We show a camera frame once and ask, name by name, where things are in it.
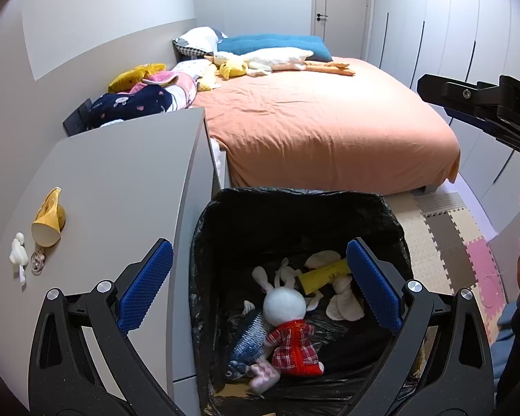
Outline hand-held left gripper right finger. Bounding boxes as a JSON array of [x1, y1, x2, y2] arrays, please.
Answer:
[[342, 237, 495, 416]]

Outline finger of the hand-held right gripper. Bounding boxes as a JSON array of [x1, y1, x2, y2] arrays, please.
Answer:
[[417, 73, 503, 135]]

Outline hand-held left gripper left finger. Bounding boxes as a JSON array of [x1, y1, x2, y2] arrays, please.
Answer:
[[28, 238, 187, 416]]

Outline white cloth piece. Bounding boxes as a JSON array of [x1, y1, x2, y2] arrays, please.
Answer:
[[305, 250, 342, 269], [326, 275, 365, 322]]

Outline yellow box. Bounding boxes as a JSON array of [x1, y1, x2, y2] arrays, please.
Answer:
[[298, 258, 352, 294]]

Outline white rabbit plush red dress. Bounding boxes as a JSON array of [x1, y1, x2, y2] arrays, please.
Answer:
[[251, 258, 326, 377]]

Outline bin with black bag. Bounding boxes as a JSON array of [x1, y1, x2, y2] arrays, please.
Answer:
[[188, 186, 417, 416]]

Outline dark blue fish plush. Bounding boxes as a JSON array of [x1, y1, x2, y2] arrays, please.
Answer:
[[225, 299, 274, 382]]

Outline white wardrobe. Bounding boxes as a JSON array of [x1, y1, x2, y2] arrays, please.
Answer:
[[368, 0, 520, 243]]

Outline foam puzzle floor mat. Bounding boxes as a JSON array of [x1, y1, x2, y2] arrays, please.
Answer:
[[390, 191, 508, 339]]

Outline yellow paper cone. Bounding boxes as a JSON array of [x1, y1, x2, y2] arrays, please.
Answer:
[[31, 187, 67, 248]]

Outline small white figure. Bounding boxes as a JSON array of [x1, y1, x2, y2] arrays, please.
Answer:
[[9, 233, 29, 266]]

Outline bed with orange sheet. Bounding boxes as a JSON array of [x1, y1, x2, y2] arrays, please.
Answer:
[[191, 55, 460, 196]]

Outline grey room door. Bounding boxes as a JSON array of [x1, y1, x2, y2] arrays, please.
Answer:
[[314, 0, 371, 59]]

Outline person's dark clothing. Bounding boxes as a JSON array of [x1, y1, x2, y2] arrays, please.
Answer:
[[492, 290, 520, 416]]

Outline navy printed blanket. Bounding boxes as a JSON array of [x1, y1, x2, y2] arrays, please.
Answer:
[[87, 84, 176, 130]]

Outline white goose plush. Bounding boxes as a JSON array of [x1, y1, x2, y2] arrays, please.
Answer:
[[203, 47, 356, 79]]

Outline pink printed blanket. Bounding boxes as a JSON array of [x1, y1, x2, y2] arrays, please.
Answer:
[[132, 69, 199, 109]]

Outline blue pillow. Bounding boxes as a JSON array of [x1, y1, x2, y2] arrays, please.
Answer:
[[217, 33, 334, 62]]

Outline yellow plush toy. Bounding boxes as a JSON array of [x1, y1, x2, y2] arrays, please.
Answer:
[[217, 60, 249, 79]]

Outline checkered white pillow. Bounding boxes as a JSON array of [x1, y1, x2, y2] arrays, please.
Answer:
[[172, 27, 228, 59]]

